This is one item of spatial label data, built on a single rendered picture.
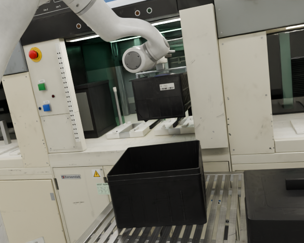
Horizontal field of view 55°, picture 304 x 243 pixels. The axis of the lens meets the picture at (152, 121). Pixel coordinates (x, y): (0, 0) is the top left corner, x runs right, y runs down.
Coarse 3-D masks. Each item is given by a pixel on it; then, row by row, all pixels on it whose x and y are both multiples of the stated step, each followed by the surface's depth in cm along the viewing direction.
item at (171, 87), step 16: (160, 64) 125; (144, 80) 120; (160, 80) 118; (176, 80) 116; (144, 96) 122; (160, 96) 119; (176, 96) 117; (144, 112) 123; (160, 112) 121; (176, 112) 119
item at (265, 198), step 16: (256, 176) 85; (272, 176) 83; (288, 176) 82; (256, 192) 76; (272, 192) 75; (288, 192) 73; (256, 208) 69; (272, 208) 68; (288, 208) 67; (256, 224) 65; (272, 224) 64; (288, 224) 63; (256, 240) 66; (272, 240) 64; (288, 240) 64
